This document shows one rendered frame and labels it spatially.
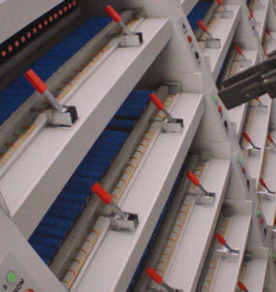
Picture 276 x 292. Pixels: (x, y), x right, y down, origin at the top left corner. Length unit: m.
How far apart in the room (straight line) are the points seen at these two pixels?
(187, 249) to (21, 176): 0.45
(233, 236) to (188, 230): 0.25
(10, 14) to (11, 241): 0.27
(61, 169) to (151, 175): 0.26
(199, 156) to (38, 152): 0.59
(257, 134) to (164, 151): 0.72
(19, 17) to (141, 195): 0.35
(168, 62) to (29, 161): 0.52
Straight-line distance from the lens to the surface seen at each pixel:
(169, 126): 0.84
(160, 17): 0.93
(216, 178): 1.02
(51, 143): 0.55
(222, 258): 1.07
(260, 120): 1.56
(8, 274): 0.45
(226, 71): 1.44
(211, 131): 1.03
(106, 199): 0.63
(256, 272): 1.28
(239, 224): 1.16
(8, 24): 0.53
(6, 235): 0.45
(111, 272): 0.61
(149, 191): 0.72
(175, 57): 0.96
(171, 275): 0.82
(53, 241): 0.65
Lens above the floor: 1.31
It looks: 25 degrees down
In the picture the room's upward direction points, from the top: 28 degrees counter-clockwise
